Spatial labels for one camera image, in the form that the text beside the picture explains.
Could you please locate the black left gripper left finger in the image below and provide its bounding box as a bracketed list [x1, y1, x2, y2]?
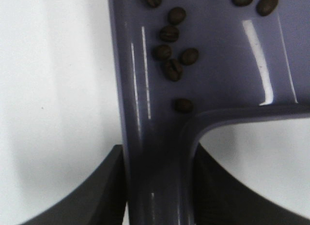
[26, 145, 127, 225]

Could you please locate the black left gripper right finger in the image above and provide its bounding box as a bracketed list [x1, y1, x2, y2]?
[193, 145, 310, 225]

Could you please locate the pile of coffee beans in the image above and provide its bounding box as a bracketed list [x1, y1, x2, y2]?
[145, 0, 275, 111]

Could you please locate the grey plastic dustpan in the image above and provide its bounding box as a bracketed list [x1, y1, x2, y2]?
[109, 0, 310, 225]

